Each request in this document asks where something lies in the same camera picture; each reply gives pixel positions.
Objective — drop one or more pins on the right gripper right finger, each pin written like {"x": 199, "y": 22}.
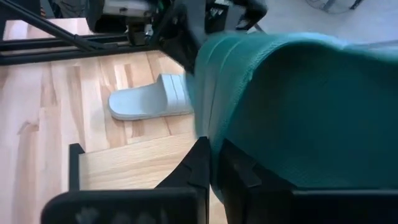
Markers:
{"x": 248, "y": 193}

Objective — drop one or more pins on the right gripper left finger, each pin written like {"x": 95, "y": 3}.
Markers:
{"x": 196, "y": 171}

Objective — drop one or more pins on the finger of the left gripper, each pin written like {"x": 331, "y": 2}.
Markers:
{"x": 189, "y": 59}
{"x": 177, "y": 56}

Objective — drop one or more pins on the grey rubber slide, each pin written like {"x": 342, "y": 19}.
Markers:
{"x": 146, "y": 102}

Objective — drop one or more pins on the green rubber slide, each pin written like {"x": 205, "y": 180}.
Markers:
{"x": 311, "y": 118}

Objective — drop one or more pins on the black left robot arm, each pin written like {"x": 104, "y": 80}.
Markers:
{"x": 136, "y": 28}

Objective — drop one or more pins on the black chair base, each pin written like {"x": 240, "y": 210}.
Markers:
{"x": 332, "y": 5}

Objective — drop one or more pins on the low wooden shelf black frame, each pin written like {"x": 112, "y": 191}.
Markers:
{"x": 130, "y": 165}

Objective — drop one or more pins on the black aluminium table frame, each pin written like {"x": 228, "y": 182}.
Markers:
{"x": 31, "y": 57}

